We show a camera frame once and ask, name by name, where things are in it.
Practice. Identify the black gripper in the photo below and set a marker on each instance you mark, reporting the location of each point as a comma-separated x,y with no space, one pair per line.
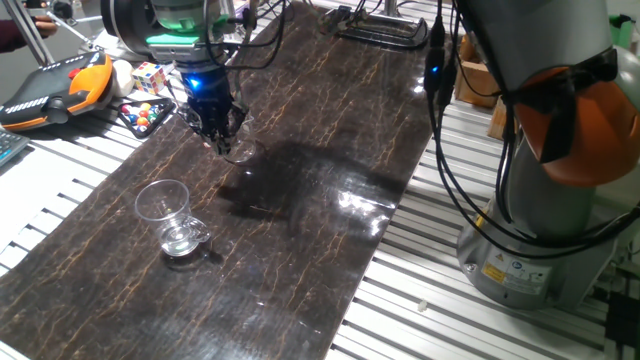
207,92

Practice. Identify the clear glass beaker with spout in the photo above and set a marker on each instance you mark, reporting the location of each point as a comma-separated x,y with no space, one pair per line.
247,150

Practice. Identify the maroon sleeved forearm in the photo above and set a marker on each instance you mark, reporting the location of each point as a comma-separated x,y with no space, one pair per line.
11,37

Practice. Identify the person's hand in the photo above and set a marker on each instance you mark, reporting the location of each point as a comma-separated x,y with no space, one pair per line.
42,26

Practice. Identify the black triangle ball rack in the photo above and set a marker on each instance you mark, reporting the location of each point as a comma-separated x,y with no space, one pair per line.
145,117

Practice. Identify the rubik's cube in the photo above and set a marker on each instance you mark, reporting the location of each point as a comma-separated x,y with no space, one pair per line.
149,77

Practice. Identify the green flange adapter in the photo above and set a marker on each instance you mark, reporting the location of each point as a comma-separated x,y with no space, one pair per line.
175,40

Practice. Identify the white egg shaped object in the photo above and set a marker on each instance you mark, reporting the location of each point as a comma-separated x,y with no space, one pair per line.
122,77

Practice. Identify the dark marble pattern mat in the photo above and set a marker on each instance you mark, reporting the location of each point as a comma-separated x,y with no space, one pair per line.
300,225

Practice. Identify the black filament spool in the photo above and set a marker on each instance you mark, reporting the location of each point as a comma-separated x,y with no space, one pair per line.
125,25

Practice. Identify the small circuit board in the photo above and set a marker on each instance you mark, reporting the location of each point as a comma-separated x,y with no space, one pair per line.
340,20

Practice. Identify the orange black teach pendant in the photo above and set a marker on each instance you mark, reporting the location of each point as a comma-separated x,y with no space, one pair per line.
50,95

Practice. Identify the thin grey rod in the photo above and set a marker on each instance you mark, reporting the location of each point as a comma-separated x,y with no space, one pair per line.
75,31

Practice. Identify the aluminium pole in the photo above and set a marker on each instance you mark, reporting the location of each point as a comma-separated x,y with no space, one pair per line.
391,7
30,32

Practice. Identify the black keyboard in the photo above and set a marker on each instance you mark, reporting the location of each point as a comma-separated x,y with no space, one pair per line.
10,147

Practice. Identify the brown cardboard box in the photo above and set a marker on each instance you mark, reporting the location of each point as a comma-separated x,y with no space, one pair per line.
496,117
475,75

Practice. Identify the small white scrap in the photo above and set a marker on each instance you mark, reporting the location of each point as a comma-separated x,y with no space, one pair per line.
423,305

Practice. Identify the green mini pool table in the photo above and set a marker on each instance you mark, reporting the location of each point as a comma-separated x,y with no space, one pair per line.
620,31

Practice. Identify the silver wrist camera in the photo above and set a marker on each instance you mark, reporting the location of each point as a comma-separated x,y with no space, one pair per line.
177,55

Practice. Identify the black clamp frame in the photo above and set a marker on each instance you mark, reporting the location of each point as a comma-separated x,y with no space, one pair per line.
395,37

